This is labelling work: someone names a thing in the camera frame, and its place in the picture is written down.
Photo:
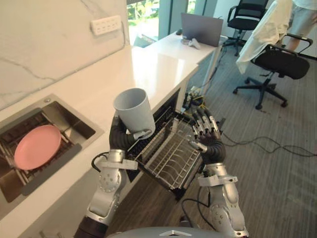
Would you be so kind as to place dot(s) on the white desk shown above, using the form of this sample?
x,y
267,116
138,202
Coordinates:
x,y
188,47

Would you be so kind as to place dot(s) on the white handheld controller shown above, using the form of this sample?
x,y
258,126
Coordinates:
x,y
194,43

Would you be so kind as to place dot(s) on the pale grey plastic cup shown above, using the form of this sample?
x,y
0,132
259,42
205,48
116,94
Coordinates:
x,y
136,111

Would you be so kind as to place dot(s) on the person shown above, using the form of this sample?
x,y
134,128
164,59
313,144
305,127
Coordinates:
x,y
301,24

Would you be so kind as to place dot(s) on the open dishwasher door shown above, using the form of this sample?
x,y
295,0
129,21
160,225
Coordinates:
x,y
161,158

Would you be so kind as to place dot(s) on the pink round plate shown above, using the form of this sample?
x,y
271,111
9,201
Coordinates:
x,y
37,147

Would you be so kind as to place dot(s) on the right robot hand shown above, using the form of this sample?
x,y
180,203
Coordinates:
x,y
210,138

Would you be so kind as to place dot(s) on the grey robot torso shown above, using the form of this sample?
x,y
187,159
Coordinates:
x,y
168,230

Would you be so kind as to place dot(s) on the white kitchen counter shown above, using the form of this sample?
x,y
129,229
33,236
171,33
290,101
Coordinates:
x,y
99,99

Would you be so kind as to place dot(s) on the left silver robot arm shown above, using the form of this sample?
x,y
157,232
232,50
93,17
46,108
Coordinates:
x,y
106,188

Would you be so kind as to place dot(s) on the black office chair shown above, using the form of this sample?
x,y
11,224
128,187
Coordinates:
x,y
280,67
245,19

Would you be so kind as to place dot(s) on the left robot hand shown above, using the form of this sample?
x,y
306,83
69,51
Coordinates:
x,y
119,138

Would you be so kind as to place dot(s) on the small black device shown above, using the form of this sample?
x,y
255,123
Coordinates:
x,y
178,31

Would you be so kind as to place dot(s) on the grey laptop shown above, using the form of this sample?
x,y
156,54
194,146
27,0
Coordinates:
x,y
201,29

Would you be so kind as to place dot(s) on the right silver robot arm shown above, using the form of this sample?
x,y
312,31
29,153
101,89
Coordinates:
x,y
223,193

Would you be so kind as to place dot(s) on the stainless steel sink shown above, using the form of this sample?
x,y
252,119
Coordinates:
x,y
42,148

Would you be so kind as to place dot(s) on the white cloth on chair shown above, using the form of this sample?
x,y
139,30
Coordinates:
x,y
262,34

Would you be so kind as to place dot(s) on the white wall socket strip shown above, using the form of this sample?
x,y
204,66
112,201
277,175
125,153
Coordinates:
x,y
106,24

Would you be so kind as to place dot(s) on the metal sink drying rack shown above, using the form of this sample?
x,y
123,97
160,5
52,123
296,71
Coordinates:
x,y
32,151

